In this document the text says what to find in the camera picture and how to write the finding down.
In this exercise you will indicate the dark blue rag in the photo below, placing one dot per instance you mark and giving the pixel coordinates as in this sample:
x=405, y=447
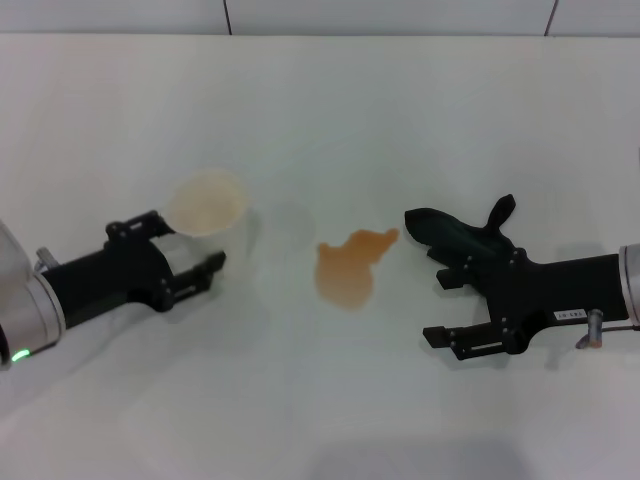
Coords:
x=455, y=235

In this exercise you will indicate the white paper cup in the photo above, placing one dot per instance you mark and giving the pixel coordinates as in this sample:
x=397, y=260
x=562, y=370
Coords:
x=205, y=210

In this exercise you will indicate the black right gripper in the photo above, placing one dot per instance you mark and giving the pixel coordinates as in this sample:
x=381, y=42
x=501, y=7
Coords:
x=565, y=287

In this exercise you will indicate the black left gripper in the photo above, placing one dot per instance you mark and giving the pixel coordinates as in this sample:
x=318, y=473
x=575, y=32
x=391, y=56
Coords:
x=110, y=275

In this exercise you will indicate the brown water stain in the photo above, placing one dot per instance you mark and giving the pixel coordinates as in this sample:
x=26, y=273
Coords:
x=345, y=275

